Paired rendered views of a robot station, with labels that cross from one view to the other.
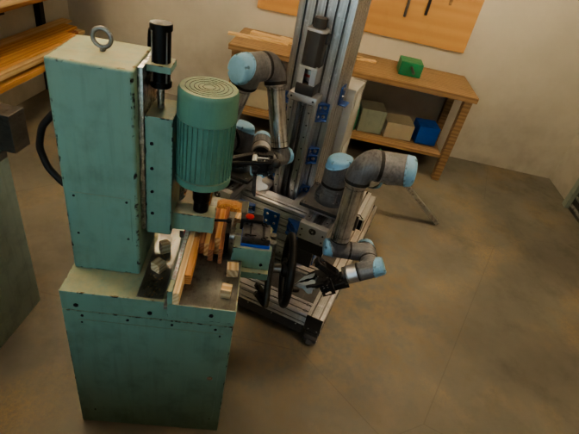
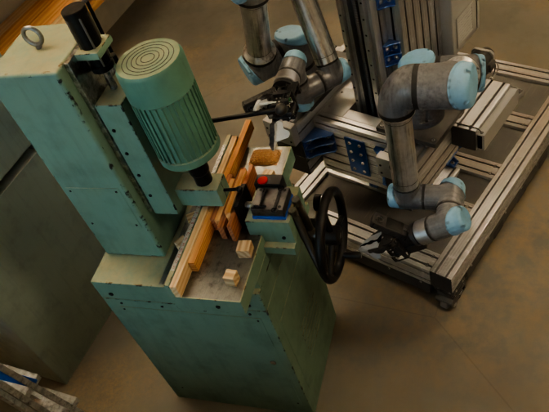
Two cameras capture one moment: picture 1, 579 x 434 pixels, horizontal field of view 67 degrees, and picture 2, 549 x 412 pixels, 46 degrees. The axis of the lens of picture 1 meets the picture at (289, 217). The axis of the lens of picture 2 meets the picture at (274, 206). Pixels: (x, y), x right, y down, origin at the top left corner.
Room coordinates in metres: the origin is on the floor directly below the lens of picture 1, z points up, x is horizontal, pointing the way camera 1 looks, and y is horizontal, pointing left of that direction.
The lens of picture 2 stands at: (0.15, -0.69, 2.28)
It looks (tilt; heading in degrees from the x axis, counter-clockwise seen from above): 45 degrees down; 37
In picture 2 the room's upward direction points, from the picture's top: 20 degrees counter-clockwise
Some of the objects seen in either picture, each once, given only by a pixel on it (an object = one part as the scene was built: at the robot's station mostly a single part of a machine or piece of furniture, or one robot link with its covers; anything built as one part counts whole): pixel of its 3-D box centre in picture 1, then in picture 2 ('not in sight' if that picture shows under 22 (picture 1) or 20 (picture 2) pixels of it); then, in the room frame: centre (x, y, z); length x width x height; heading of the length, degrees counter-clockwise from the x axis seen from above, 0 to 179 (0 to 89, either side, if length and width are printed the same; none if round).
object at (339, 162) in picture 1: (339, 169); (419, 73); (1.78, -0.18, 0.98); 0.13 x 0.12 x 0.14; 97
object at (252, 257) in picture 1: (252, 245); (275, 213); (1.20, 0.11, 0.91); 0.15 x 0.14 x 0.09; 8
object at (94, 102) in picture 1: (110, 165); (100, 151); (1.15, 0.59, 1.16); 0.22 x 0.22 x 0.72; 8
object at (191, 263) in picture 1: (202, 222); (224, 189); (1.26, 0.31, 0.92); 0.60 x 0.02 x 0.04; 8
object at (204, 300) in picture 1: (227, 252); (252, 222); (1.19, 0.19, 0.87); 0.61 x 0.30 x 0.06; 8
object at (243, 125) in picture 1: (240, 135); (292, 47); (1.90, 0.31, 0.98); 0.13 x 0.12 x 0.14; 141
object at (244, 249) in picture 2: (232, 269); (244, 248); (1.06, 0.15, 0.92); 0.04 x 0.04 x 0.03; 12
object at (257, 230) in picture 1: (255, 229); (270, 195); (1.21, 0.11, 0.99); 0.13 x 0.11 x 0.06; 8
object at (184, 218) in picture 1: (194, 218); (203, 190); (1.19, 0.32, 0.99); 0.14 x 0.07 x 0.09; 98
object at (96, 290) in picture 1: (163, 264); (198, 239); (1.17, 0.42, 0.76); 0.57 x 0.45 x 0.09; 98
